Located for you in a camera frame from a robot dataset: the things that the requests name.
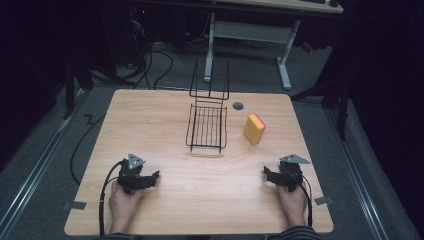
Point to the black stand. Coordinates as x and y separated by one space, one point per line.
336 100
71 86

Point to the yellow sponge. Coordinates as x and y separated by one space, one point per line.
253 130

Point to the metal floor rail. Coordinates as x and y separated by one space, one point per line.
33 173
353 166

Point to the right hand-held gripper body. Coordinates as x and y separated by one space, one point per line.
290 173

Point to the person's right hand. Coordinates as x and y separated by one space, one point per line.
294 205

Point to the dark computer tower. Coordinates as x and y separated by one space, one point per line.
138 30

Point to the person's left hand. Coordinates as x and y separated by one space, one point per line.
122 206

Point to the grey tape piece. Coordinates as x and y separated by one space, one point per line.
323 200
75 205

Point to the white frame desk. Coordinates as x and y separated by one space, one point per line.
253 31

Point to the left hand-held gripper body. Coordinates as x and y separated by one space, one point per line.
130 173

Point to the grey round table grommet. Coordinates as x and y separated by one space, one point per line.
238 106

